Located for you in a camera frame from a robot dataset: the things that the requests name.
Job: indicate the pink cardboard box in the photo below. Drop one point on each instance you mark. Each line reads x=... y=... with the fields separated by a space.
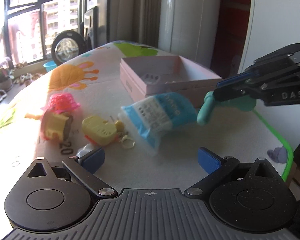
x=177 y=73

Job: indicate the beige curtain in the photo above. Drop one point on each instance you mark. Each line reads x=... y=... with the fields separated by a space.
x=134 y=20

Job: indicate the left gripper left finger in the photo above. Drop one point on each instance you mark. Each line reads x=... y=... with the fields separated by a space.
x=83 y=169

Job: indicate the teal plastic toy spoon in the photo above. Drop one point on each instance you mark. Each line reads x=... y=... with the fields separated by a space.
x=244 y=103

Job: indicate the yellow cheese toy keychain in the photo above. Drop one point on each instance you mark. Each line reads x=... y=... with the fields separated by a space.
x=103 y=133

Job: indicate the colourful cartoon play mat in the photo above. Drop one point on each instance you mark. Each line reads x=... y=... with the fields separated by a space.
x=115 y=82

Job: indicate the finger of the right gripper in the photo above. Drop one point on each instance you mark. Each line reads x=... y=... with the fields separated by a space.
x=229 y=92
x=238 y=79

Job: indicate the flower pot with orchids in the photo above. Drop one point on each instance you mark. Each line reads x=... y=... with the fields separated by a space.
x=6 y=80

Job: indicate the white power adapter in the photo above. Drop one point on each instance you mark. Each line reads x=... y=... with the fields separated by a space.
x=151 y=79

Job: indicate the blue tissue packet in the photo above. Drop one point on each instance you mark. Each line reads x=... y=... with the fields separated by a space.
x=149 y=119

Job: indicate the washing machine door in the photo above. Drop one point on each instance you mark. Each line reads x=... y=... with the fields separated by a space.
x=66 y=46

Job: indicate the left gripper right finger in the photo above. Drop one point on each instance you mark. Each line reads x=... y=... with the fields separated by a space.
x=219 y=171

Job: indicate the blue plastic basin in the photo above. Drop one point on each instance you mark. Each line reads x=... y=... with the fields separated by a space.
x=49 y=66

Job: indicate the pink plastic strainer basket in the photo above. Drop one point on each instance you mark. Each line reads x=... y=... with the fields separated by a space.
x=61 y=103

